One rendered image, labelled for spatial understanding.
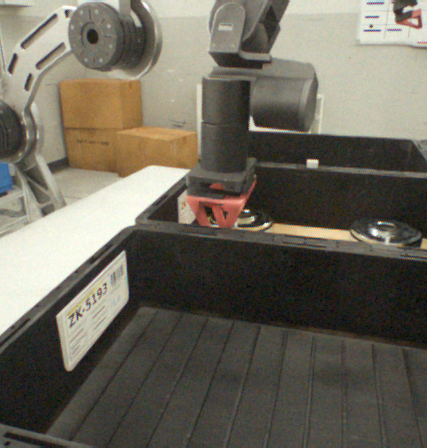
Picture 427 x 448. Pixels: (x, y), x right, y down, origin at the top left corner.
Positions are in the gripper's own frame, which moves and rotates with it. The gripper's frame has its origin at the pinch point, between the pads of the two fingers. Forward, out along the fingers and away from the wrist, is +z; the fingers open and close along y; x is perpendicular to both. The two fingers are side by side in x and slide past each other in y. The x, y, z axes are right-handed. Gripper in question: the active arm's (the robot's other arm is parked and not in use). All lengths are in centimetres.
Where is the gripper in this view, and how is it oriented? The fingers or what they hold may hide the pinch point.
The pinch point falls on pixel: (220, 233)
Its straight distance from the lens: 57.4
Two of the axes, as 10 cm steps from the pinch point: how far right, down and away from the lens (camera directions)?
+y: 2.7, -4.0, 8.8
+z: -0.3, 9.1, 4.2
